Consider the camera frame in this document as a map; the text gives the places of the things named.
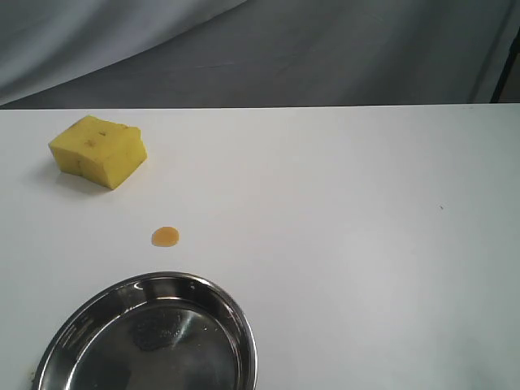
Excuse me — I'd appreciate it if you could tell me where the grey backdrop cloth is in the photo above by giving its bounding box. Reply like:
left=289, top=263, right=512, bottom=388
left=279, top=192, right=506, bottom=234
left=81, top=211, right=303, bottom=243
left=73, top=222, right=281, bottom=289
left=1, top=1, right=519, bottom=109

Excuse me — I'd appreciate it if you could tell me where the round stainless steel pan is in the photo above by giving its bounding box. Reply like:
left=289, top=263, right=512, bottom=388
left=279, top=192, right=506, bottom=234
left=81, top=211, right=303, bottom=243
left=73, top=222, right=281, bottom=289
left=32, top=271, right=258, bottom=389

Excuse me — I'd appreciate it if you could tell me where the yellow sponge block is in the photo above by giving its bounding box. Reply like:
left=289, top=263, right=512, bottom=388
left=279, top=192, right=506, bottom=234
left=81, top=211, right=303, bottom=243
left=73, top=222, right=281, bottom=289
left=49, top=115, right=147, bottom=190

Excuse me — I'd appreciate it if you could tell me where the orange liquid spill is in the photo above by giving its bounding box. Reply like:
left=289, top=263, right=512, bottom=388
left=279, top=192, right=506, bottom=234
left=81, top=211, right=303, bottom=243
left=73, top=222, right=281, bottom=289
left=151, top=227, right=180, bottom=247

